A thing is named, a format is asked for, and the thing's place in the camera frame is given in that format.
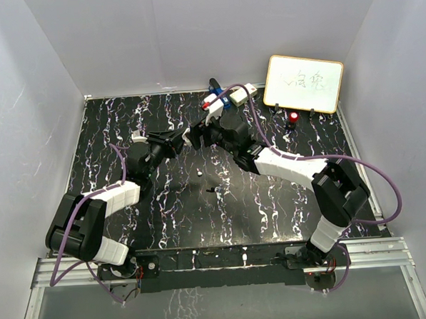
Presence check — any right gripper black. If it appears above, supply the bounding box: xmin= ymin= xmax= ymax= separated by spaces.
xmin=185 ymin=111 xmax=237 ymax=158

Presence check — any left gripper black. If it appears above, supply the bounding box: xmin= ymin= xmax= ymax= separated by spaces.
xmin=142 ymin=128 xmax=190 ymax=178

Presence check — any white earbud charging case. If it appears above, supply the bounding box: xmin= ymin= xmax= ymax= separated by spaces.
xmin=182 ymin=128 xmax=192 ymax=146

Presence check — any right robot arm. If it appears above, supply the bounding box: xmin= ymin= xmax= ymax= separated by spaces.
xmin=183 ymin=117 xmax=370 ymax=266

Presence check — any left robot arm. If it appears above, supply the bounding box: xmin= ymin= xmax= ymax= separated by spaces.
xmin=45 ymin=128 xmax=191 ymax=278

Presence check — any blue stapler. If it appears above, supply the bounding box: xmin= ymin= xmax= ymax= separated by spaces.
xmin=208 ymin=77 xmax=231 ymax=109

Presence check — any small white box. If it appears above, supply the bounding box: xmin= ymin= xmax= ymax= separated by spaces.
xmin=230 ymin=83 xmax=258 ymax=107

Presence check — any red emergency stop button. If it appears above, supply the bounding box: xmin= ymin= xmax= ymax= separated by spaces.
xmin=285 ymin=111 xmax=299 ymax=131

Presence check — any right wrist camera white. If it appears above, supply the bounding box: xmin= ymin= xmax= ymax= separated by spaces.
xmin=202 ymin=93 xmax=224 ymax=126

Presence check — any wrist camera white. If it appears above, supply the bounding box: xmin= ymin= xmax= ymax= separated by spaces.
xmin=131 ymin=130 xmax=148 ymax=143
xmin=202 ymin=93 xmax=224 ymax=126

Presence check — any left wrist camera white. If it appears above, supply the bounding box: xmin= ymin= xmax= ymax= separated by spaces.
xmin=131 ymin=130 xmax=148 ymax=143

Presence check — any whiteboard with yellow frame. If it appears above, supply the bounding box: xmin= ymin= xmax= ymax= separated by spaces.
xmin=263 ymin=55 xmax=344 ymax=114

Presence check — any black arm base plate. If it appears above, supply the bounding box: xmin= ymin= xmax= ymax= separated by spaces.
xmin=96 ymin=238 xmax=353 ymax=297

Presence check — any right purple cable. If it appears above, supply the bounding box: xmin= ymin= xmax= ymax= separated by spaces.
xmin=208 ymin=74 xmax=407 ymax=298

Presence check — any purple cable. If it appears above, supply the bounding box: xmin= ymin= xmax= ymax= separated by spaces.
xmin=42 ymin=142 xmax=136 ymax=307
xmin=208 ymin=74 xmax=407 ymax=298

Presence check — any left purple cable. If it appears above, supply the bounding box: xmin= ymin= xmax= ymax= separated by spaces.
xmin=42 ymin=142 xmax=136 ymax=307

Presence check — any aluminium rail frame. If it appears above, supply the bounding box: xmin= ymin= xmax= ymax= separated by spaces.
xmin=14 ymin=236 xmax=426 ymax=319

